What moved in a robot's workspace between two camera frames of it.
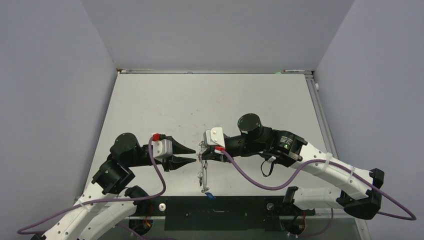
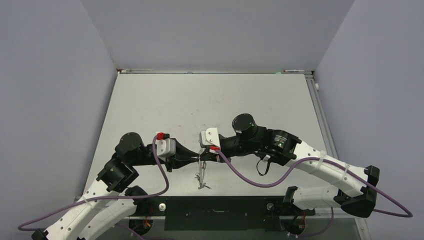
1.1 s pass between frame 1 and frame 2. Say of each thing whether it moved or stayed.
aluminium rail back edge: stayed
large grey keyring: moved
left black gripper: stayed
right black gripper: stayed
